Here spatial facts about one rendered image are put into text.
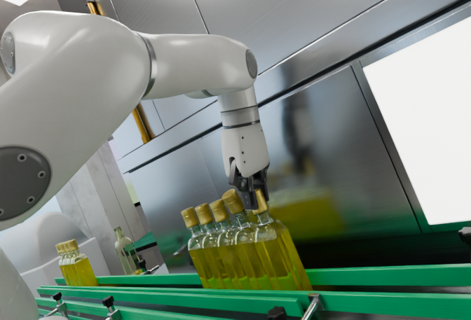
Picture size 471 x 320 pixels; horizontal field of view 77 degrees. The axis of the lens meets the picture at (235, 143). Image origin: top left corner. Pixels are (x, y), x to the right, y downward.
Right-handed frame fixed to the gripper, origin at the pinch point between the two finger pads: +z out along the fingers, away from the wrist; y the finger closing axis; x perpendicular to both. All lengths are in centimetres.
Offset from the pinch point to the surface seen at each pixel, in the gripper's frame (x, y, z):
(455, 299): 32.8, 4.8, 10.8
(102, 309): -56, 13, 35
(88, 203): -333, -109, 70
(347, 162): 15.9, -11.6, -3.6
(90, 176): -326, -117, 38
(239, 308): -5.0, 6.3, 23.1
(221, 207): -9.6, 0.6, 3.1
